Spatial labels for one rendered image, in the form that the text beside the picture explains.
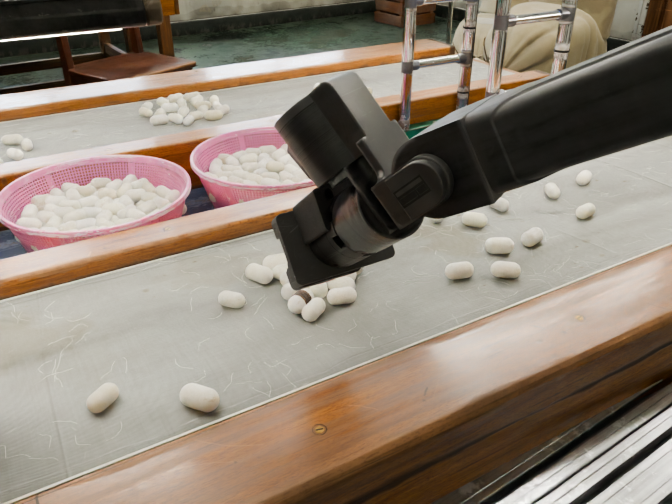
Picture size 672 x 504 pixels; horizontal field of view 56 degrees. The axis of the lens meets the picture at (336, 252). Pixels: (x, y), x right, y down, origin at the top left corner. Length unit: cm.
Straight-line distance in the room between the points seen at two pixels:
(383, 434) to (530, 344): 19
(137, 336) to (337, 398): 24
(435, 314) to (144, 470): 35
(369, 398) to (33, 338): 36
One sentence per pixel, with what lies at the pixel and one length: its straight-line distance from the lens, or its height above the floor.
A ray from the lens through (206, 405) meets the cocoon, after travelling 58.
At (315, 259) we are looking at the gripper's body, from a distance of 55.
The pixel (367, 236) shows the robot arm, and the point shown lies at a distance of 47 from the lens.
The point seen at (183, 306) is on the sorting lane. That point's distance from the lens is 72.
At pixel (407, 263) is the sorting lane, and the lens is 79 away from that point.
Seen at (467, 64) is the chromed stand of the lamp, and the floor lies 83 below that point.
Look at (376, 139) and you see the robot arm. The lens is 45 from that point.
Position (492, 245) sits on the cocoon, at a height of 76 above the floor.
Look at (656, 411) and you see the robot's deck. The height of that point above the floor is 67.
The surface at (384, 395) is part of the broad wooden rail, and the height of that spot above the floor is 76.
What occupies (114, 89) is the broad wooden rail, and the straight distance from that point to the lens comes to 149.
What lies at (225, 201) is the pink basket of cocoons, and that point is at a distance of 98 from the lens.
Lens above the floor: 114
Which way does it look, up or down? 30 degrees down
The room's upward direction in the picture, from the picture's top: straight up
